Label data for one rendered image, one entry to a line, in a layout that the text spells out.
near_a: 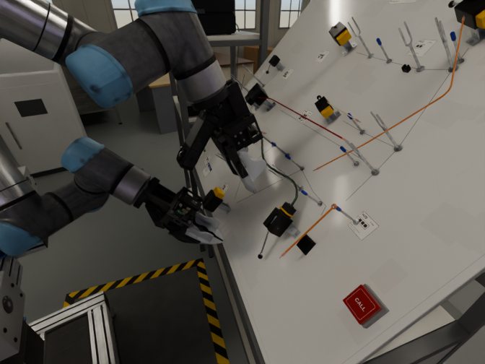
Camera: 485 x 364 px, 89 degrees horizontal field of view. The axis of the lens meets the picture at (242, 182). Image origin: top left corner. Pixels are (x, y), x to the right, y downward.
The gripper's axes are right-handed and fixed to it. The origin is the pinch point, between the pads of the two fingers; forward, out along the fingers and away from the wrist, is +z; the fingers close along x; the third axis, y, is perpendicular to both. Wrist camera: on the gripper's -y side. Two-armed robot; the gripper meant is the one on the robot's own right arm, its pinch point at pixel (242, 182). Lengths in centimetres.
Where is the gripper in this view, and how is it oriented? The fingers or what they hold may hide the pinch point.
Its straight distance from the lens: 54.3
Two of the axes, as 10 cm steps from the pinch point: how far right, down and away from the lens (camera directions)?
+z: 3.9, 7.1, 5.9
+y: 8.3, -5.4, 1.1
